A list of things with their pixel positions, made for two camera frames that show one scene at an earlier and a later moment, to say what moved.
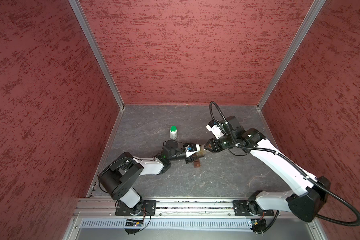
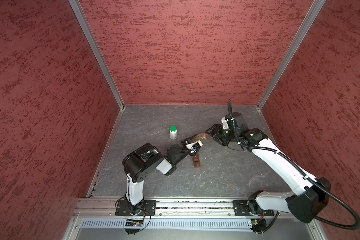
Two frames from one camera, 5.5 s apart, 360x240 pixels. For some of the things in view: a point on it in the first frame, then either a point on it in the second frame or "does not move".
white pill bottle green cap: x=173 y=132 does not move
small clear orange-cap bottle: x=202 y=151 → x=198 y=137
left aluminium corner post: x=83 y=18 does not move
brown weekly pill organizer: x=196 y=163 does not move
